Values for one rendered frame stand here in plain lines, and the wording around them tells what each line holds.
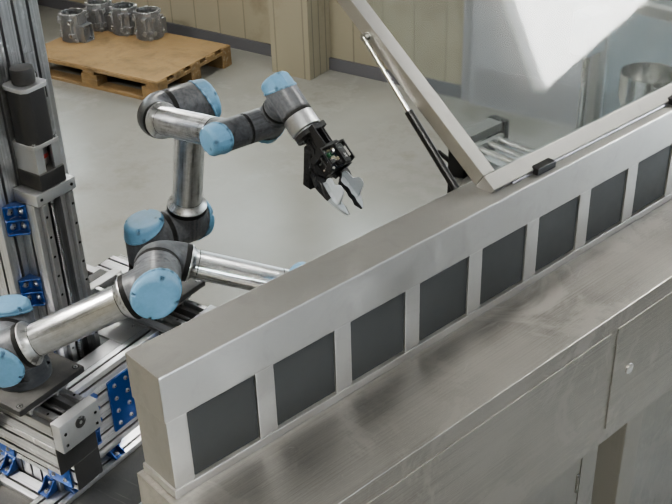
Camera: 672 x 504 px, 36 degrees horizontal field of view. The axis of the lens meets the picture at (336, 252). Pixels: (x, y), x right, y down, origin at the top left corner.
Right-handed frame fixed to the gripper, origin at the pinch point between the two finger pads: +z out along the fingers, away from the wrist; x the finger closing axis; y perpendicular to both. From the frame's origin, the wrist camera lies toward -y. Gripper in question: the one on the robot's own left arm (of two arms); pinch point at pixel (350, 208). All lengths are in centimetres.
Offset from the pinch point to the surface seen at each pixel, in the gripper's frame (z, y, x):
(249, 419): 34, 49, -73
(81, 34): -275, -381, 177
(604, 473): 78, 12, 9
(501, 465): 61, 43, -35
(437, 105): 4, 59, -17
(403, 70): -4, 58, -18
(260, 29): -217, -336, 270
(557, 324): 46, 52, -15
